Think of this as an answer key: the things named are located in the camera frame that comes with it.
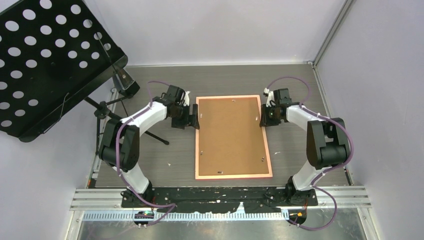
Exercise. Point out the brown backing board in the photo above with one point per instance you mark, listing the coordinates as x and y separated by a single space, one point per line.
232 136

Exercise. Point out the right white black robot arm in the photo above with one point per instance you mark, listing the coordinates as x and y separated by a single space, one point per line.
327 144

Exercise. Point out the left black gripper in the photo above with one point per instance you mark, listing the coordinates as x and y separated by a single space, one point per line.
189 119

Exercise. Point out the black perforated music stand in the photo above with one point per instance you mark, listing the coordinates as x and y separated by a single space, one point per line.
53 55

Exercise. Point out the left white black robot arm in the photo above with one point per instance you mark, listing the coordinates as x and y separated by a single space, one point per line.
120 144

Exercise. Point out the aluminium rail front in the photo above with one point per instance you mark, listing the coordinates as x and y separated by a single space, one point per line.
105 199

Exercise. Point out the black mounting base plate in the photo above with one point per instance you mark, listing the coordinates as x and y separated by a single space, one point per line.
221 200

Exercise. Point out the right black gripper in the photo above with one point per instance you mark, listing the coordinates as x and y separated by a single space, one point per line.
265 121

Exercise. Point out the aluminium corner profile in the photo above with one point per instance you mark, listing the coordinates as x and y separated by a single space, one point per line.
342 14

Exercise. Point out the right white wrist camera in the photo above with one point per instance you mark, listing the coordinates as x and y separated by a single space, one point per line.
270 97

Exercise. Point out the orange wooden picture frame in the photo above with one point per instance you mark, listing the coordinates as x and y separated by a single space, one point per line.
232 177

